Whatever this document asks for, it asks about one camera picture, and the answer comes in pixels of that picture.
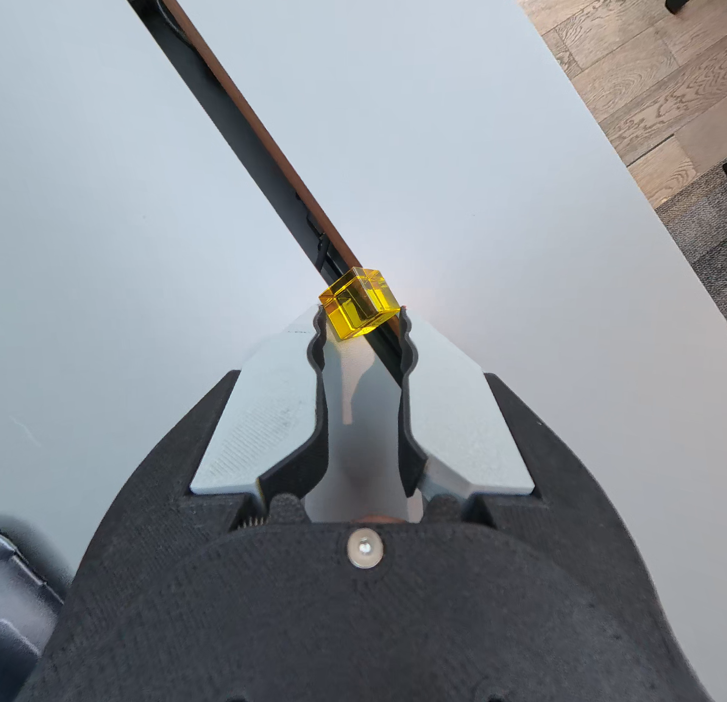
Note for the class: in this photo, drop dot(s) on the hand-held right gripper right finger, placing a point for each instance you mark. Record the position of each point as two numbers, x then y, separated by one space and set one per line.
471 429

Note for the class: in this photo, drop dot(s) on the white desk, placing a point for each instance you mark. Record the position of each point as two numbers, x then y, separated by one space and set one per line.
113 231
454 145

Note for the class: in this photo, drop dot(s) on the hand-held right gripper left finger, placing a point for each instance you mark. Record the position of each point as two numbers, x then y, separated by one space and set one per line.
261 424

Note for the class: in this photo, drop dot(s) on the black under-desk frame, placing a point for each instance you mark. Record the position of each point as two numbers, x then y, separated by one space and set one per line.
170 38

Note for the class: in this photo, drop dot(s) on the amber yellow transparent cube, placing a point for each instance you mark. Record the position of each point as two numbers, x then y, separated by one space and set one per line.
358 304

